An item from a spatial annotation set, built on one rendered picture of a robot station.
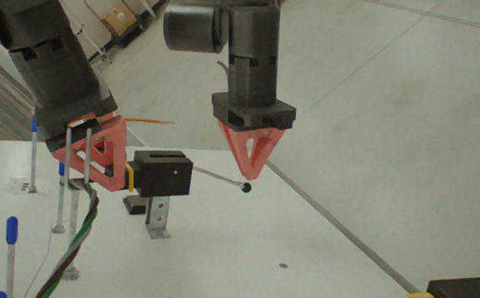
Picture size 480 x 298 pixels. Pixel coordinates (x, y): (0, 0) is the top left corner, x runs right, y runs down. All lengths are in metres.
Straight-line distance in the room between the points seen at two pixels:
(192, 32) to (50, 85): 0.17
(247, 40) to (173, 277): 0.25
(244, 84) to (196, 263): 0.20
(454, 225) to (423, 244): 0.12
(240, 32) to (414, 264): 1.30
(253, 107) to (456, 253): 1.24
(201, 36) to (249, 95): 0.08
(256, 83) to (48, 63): 0.22
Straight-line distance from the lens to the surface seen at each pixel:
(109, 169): 0.51
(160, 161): 0.51
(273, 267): 0.52
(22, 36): 0.42
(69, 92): 0.43
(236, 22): 0.51
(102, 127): 0.43
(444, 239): 1.71
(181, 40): 0.54
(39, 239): 0.54
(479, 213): 1.74
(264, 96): 0.52
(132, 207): 0.59
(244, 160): 0.55
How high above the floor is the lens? 1.31
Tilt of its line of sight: 27 degrees down
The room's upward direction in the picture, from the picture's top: 41 degrees counter-clockwise
